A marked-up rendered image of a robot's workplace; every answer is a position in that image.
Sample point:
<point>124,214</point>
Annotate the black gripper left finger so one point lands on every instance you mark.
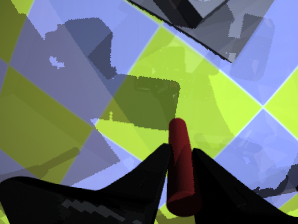
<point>134,199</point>

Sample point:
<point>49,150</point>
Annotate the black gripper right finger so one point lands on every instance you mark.
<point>228,201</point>

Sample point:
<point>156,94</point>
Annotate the dark red peg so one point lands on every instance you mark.
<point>183,196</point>

